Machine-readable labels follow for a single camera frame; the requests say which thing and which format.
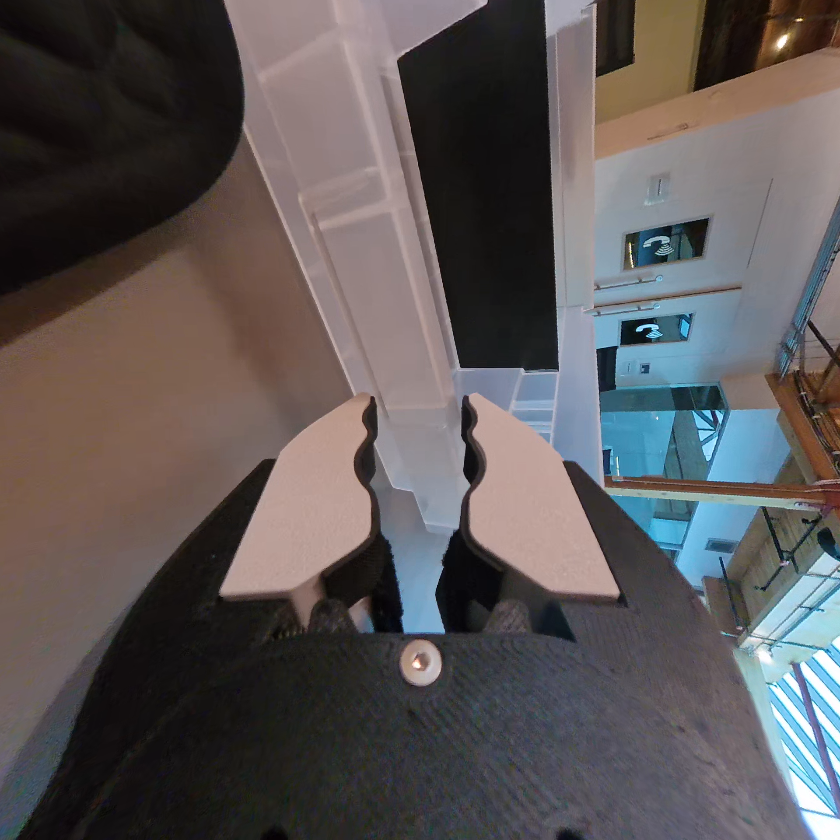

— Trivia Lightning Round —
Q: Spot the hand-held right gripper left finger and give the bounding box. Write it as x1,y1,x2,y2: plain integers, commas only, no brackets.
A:
218,392,383,605

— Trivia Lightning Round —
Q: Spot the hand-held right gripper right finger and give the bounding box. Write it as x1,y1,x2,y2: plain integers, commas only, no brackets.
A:
459,394,622,603

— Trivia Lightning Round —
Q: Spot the small clear plastic bin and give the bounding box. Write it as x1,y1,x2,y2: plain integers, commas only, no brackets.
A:
223,0,473,532

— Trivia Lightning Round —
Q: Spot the wooden ceiling beam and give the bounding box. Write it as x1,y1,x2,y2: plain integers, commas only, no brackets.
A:
604,476,840,508

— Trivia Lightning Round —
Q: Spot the phone sign window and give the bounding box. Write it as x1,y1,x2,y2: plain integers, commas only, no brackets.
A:
622,217,714,270
619,313,695,347

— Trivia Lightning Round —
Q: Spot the black divider panel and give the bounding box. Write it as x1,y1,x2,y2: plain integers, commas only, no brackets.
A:
397,0,560,372

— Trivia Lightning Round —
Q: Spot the black quilted pad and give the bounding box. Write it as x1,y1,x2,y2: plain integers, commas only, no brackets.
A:
0,0,245,299

